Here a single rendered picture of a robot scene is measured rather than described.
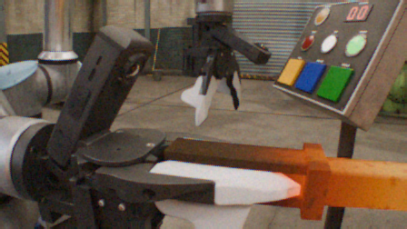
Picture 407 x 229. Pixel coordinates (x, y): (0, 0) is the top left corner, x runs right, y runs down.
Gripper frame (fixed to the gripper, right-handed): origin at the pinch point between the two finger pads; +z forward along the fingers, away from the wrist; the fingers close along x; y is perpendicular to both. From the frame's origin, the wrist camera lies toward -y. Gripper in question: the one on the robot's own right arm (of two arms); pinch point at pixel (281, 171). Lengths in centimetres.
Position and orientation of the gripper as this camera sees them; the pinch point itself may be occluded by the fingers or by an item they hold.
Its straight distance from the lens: 19.3
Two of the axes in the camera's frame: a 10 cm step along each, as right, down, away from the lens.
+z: 9.7, 0.7, -2.4
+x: -2.5, 2.4, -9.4
